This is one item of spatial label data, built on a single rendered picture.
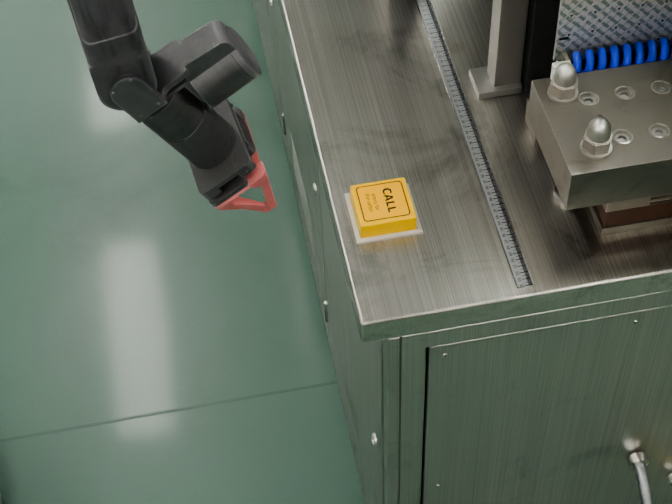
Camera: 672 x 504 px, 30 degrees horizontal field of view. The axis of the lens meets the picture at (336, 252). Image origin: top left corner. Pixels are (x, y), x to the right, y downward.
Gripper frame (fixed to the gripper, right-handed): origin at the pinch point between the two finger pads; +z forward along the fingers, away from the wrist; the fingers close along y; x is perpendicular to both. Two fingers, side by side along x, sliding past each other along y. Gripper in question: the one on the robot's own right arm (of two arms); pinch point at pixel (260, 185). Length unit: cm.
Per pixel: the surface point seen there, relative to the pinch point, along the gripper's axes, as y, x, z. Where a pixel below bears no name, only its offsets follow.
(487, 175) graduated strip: 5.6, -18.9, 27.6
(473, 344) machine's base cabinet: -12.7, -7.2, 30.7
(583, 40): 10.2, -37.8, 21.5
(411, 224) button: 0.0, -8.9, 20.5
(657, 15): 9, -47, 24
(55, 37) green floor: 161, 68, 82
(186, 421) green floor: 40, 63, 85
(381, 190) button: 5.5, -7.8, 18.5
